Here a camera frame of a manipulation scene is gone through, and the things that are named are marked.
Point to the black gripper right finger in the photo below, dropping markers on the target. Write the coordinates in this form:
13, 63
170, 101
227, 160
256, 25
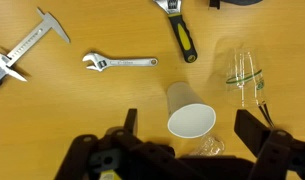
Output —
275, 150

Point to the small silver adjustable wrench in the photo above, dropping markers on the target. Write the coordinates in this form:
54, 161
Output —
132, 62

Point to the black tape roll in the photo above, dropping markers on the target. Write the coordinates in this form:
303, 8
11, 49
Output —
238, 2

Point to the white paper cup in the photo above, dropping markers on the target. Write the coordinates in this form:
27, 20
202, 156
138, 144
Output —
188, 121

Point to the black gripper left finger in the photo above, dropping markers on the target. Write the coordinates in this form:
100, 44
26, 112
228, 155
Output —
92, 156

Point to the silver vernier caliper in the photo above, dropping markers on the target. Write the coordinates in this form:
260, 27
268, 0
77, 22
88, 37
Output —
28, 41

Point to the clear plastic bottle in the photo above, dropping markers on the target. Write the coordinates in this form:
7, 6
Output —
212, 145

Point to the transparent plastic cup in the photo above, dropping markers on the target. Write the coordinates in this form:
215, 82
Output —
245, 80

